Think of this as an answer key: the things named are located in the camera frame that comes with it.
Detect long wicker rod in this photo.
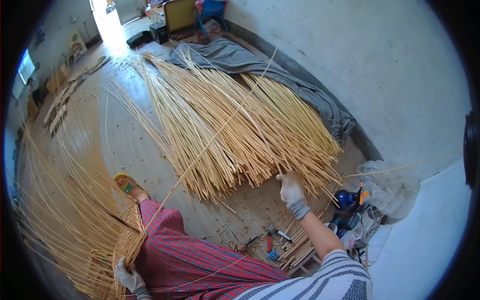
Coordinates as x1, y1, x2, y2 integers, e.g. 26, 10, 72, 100
125, 46, 279, 268

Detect pile of wicker rods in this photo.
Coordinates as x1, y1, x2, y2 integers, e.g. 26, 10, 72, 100
103, 43, 344, 205

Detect person's body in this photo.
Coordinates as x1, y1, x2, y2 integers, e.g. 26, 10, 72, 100
232, 249, 374, 300

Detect red handled pruning shears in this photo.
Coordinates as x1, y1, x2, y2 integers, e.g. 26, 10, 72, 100
263, 226, 293, 253

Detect thin pale wicker rod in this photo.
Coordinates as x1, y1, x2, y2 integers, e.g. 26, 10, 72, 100
343, 150, 460, 179

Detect unfinished woven wicker basket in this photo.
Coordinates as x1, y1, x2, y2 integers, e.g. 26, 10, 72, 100
11, 124, 149, 300

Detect blue bottle with orange clip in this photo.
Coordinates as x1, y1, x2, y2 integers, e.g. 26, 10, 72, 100
333, 182, 370, 213

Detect red handled awl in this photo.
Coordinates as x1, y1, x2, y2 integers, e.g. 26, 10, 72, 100
238, 234, 264, 253

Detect person's right fingers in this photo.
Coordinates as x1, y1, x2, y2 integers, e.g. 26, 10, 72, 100
276, 170, 307, 189

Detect pile of wooden slats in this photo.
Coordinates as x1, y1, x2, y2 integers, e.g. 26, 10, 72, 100
43, 55, 112, 137

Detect white plastic bag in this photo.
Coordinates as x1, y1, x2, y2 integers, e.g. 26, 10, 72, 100
354, 160, 421, 225

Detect person's right hand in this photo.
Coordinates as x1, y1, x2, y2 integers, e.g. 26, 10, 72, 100
276, 170, 311, 221

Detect black box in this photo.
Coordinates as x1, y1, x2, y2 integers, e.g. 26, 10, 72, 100
149, 22, 170, 45

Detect person's legs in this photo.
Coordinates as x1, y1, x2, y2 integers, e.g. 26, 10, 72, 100
90, 172, 292, 300

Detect wooden frame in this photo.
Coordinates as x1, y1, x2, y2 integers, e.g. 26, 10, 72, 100
287, 250, 324, 277

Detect blue chair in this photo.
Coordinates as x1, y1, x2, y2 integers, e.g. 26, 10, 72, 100
194, 0, 229, 37

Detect yellow board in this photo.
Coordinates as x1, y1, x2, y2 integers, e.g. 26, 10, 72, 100
163, 0, 198, 33

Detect black bag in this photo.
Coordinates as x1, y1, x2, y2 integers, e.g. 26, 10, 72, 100
126, 30, 153, 49

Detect person's left fingers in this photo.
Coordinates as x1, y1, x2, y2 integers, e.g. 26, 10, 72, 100
114, 256, 131, 280

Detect window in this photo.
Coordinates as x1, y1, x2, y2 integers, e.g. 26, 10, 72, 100
11, 48, 37, 100

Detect bundle of short thick sticks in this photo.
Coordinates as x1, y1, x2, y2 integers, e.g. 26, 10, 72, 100
277, 208, 328, 271

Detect teal power tool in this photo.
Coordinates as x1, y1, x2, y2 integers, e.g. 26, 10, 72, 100
332, 213, 364, 238

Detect grey cloth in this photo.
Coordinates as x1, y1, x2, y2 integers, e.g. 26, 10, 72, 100
165, 37, 357, 147

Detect person's left hand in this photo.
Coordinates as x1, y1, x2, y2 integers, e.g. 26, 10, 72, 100
114, 256, 151, 300

